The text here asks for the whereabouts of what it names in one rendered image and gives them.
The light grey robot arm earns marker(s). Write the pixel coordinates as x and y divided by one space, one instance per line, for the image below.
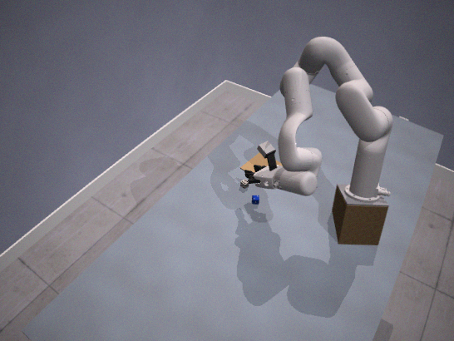
353 98

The white die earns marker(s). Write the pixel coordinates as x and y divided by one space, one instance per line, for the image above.
244 183

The tan flat mat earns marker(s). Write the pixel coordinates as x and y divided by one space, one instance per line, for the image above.
256 160

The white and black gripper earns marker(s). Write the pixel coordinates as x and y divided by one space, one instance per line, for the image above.
262 176

